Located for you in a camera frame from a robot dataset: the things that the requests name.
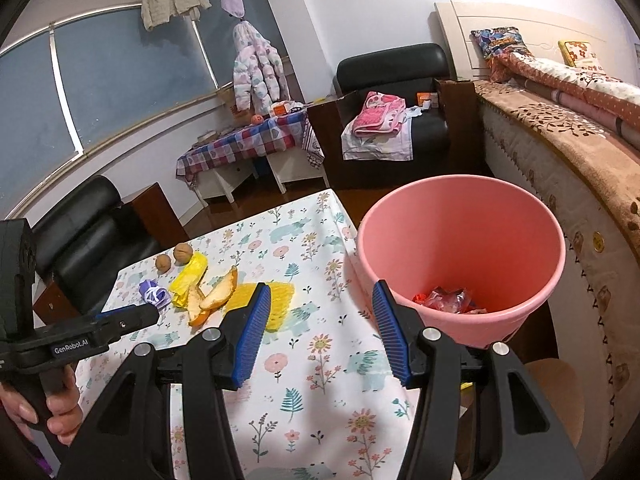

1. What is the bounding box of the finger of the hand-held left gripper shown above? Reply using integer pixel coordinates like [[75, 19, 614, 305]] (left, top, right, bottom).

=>
[[94, 303, 162, 344]]

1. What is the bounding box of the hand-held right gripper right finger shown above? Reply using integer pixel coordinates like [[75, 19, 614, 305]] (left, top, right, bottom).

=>
[[371, 280, 586, 480]]

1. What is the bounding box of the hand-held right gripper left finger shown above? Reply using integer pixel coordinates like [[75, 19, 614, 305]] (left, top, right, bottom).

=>
[[60, 282, 272, 480]]

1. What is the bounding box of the purple plastic bag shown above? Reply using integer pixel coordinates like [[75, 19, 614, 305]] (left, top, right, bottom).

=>
[[138, 279, 172, 311]]

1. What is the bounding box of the clear snack wrapper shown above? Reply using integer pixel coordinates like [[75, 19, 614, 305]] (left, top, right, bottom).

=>
[[427, 286, 488, 315]]

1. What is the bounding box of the pink plastic bucket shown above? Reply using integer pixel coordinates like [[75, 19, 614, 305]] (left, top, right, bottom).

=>
[[356, 174, 567, 351]]

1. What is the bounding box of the person's left hand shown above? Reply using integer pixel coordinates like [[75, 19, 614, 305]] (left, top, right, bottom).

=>
[[0, 365, 85, 443]]

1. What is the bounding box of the wooden end table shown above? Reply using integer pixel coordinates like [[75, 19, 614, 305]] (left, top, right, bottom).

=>
[[32, 280, 81, 326]]

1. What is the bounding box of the yellow foam net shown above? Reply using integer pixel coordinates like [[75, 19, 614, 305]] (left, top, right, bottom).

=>
[[222, 282, 297, 333]]

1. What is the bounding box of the orange peel piece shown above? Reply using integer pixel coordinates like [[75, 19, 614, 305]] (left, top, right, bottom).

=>
[[199, 266, 240, 312], [186, 286, 212, 327]]

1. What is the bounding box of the yellow plastic bag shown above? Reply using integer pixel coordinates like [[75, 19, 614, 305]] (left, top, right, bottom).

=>
[[169, 252, 208, 308]]

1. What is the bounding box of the black leather sofa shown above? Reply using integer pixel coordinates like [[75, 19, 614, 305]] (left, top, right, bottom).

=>
[[27, 175, 161, 316]]

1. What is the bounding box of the brown wooden cabinet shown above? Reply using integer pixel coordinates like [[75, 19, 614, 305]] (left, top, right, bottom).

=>
[[122, 182, 188, 248]]

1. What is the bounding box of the white stool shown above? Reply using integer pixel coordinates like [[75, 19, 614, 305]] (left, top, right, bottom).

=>
[[265, 147, 331, 195], [192, 160, 261, 206]]

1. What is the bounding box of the white folded sheet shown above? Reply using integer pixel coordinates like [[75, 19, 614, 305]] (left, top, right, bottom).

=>
[[341, 110, 416, 162]]

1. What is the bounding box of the checkered cloth side table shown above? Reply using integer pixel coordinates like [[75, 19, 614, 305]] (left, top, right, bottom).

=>
[[175, 110, 326, 181]]

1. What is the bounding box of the large curved window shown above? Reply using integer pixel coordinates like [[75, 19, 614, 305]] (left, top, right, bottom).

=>
[[0, 0, 281, 221]]

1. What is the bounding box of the dark wooden side table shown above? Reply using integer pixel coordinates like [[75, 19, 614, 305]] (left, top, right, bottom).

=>
[[306, 91, 371, 191]]

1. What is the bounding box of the pink folded blanket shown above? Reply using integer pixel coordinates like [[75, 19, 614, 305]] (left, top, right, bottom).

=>
[[352, 91, 407, 138]]

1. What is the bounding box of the dark wooden nightstand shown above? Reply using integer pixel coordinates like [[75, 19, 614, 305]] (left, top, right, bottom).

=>
[[432, 79, 490, 181]]

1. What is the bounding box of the bed with floral bedding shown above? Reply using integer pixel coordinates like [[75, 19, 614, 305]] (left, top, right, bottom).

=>
[[472, 80, 640, 461]]

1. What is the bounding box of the black leather armchair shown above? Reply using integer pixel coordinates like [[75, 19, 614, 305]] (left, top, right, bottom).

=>
[[334, 42, 451, 161]]

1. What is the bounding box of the pink white puffy jacket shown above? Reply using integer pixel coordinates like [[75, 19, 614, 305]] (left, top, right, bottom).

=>
[[232, 20, 291, 113]]

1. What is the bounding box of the rolled floral quilt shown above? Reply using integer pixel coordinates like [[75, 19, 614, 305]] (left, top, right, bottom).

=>
[[492, 52, 640, 148]]

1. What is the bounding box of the colourful patterned pillow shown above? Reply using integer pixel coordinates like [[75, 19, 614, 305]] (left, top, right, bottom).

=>
[[470, 26, 531, 83]]

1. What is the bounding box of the cream bed headboard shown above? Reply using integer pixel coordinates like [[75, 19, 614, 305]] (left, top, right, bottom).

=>
[[434, 0, 640, 83]]

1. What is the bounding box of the yellow floral pillow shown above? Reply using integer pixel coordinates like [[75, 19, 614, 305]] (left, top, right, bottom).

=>
[[557, 39, 608, 73]]

